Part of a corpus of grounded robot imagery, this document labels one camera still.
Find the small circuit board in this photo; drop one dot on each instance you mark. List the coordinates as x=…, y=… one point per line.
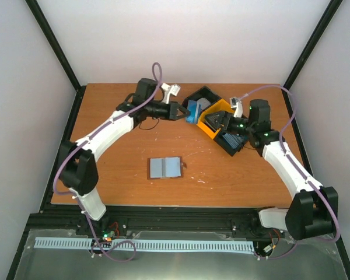
x=111, y=233

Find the left black frame post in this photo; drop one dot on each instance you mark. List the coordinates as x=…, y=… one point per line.
x=45, y=27

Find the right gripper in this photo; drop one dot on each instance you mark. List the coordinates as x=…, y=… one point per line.
x=223, y=116

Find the black bin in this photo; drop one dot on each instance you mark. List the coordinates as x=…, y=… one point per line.
x=222, y=143
x=205, y=92

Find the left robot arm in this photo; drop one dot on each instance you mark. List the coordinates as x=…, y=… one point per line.
x=77, y=161

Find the black bin left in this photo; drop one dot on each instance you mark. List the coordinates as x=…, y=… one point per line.
x=205, y=92

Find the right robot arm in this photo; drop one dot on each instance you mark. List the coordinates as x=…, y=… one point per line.
x=313, y=210

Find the right black frame post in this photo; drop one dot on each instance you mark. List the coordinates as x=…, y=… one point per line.
x=314, y=38

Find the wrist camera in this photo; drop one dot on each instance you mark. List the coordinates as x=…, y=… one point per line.
x=168, y=91
x=237, y=106

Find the blue card stack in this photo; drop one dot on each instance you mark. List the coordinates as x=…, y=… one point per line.
x=234, y=141

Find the white card stack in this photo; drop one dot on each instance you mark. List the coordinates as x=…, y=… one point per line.
x=203, y=103

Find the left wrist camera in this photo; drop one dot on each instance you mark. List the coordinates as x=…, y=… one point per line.
x=168, y=91

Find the black frame post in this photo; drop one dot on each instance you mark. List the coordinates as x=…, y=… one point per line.
x=314, y=38
x=45, y=27

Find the right base connector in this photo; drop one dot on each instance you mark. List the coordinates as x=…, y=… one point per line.
x=267, y=250

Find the yellow bin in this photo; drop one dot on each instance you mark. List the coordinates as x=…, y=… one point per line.
x=212, y=108

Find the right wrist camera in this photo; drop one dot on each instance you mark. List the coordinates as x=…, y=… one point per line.
x=237, y=106

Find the black bin right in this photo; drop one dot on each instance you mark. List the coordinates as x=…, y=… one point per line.
x=222, y=143

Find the brown leather card holder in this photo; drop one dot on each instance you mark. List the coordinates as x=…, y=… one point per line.
x=165, y=168

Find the blue credit card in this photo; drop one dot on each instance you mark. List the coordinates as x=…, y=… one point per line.
x=194, y=107

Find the light blue cable duct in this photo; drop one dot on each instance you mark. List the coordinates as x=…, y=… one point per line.
x=158, y=246

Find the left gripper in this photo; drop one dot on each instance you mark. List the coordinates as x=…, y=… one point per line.
x=172, y=111

